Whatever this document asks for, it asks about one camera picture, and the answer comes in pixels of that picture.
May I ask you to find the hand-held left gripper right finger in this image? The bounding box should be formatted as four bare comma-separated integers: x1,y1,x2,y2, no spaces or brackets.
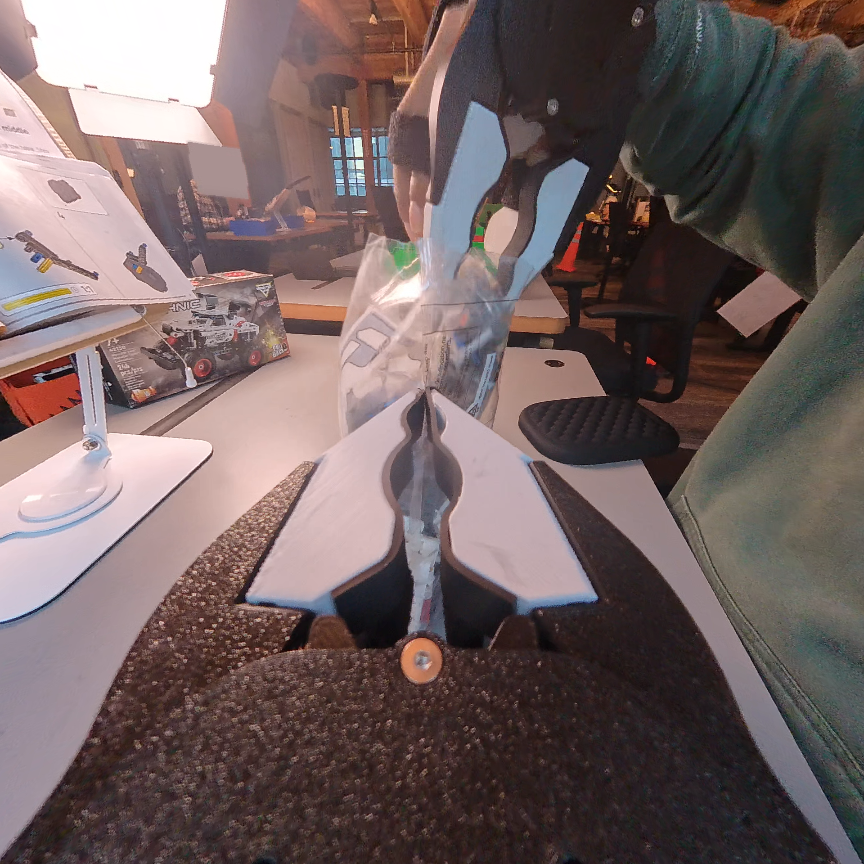
432,391,600,644

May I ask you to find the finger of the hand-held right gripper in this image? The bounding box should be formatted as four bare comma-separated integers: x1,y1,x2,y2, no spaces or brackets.
423,100,511,291
508,157,592,302

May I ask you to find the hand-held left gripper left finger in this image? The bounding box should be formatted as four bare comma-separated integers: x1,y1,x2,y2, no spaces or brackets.
247,391,430,644

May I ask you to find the large clear plastic bag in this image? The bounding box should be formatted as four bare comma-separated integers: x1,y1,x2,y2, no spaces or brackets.
338,237,522,644

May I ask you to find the toy truck box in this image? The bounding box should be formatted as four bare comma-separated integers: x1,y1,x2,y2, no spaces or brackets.
102,270,293,410

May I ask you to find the instruction booklet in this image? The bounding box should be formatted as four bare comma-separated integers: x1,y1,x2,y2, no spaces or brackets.
0,75,198,338

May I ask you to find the person's right hand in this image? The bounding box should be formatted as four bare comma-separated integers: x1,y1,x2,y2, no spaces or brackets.
389,14,468,239

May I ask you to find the window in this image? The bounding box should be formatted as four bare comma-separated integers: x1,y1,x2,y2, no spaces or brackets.
328,129,395,201

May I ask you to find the background wooden table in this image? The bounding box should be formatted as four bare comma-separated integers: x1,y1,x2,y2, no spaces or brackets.
274,241,571,338

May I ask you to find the white stand base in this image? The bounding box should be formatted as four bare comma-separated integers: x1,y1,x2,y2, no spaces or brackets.
0,345,214,625

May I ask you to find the person's torso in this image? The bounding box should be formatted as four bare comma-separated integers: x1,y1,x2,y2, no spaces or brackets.
667,237,864,849

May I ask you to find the orange crate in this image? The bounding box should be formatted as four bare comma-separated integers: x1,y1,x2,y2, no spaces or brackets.
0,365,85,428

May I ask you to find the bright light panel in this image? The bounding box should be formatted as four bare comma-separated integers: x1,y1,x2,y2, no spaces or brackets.
19,0,233,147

